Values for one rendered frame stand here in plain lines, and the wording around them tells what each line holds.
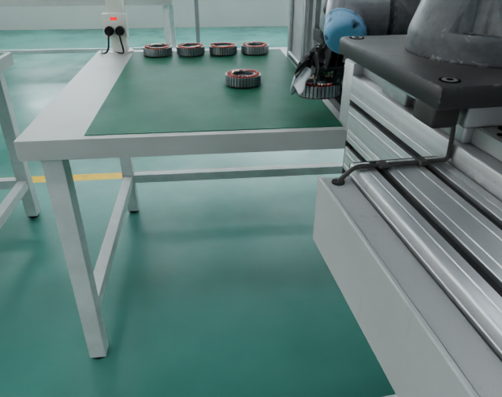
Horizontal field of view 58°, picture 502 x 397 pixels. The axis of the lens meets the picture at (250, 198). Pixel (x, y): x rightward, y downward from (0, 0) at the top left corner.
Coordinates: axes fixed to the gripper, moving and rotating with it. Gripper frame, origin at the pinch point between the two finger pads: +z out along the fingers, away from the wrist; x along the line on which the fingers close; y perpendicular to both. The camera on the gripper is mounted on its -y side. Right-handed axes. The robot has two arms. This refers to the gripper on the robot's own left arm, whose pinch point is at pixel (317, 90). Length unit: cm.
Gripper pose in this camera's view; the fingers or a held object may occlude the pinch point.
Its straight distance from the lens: 117.7
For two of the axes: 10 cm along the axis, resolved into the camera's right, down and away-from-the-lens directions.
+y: 0.9, 8.5, -5.1
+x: 9.9, -0.5, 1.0
